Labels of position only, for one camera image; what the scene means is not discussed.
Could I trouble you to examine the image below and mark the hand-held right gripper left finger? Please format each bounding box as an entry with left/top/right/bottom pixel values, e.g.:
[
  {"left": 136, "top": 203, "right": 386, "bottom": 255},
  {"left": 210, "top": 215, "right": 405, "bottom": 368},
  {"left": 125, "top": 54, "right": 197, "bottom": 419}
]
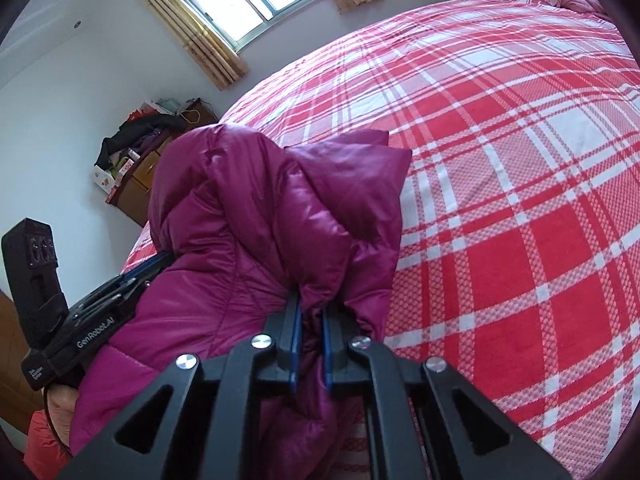
[{"left": 57, "top": 293, "right": 303, "bottom": 480}]

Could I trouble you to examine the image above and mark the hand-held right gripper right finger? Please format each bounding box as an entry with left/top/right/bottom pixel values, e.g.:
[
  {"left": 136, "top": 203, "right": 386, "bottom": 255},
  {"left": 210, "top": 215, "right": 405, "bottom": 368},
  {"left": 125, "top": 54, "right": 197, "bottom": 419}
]
[{"left": 320, "top": 305, "right": 573, "bottom": 480}]

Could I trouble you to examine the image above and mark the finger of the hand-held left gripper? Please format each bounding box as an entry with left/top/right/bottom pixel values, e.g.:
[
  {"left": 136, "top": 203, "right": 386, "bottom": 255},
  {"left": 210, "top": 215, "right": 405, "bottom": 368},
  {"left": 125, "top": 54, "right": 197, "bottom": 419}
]
[{"left": 120, "top": 251, "right": 175, "bottom": 287}]

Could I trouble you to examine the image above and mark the purple down jacket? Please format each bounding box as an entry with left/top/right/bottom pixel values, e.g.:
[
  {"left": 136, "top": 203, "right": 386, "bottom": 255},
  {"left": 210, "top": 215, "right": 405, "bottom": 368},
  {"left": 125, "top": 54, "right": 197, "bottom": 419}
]
[{"left": 70, "top": 124, "right": 414, "bottom": 480}]

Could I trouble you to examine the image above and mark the pile of clothes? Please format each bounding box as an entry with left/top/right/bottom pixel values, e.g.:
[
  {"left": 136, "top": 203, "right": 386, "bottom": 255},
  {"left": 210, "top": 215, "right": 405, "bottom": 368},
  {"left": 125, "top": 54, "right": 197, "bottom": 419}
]
[{"left": 95, "top": 112, "right": 187, "bottom": 171}]

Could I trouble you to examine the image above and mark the wooden door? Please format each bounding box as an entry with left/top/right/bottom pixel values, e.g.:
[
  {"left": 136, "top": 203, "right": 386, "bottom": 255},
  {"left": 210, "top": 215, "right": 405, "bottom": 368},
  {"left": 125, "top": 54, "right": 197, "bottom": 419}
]
[{"left": 0, "top": 290, "right": 47, "bottom": 436}]

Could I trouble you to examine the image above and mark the wooden desk with drawers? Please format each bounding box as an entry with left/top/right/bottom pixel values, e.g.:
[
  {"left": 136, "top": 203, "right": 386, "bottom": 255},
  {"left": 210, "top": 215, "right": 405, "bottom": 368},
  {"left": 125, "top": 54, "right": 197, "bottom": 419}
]
[{"left": 105, "top": 97, "right": 219, "bottom": 228}]

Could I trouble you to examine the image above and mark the white cardboard box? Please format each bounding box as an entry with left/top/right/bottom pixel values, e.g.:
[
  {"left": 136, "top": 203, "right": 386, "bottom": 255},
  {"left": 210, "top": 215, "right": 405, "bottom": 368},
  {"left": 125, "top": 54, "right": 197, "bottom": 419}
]
[{"left": 91, "top": 167, "right": 116, "bottom": 197}]

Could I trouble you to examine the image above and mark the bed with red plaid sheet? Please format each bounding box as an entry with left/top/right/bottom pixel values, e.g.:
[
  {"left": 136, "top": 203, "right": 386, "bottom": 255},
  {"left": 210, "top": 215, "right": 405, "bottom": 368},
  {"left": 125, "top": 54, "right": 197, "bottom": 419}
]
[{"left": 122, "top": 0, "right": 640, "bottom": 480}]

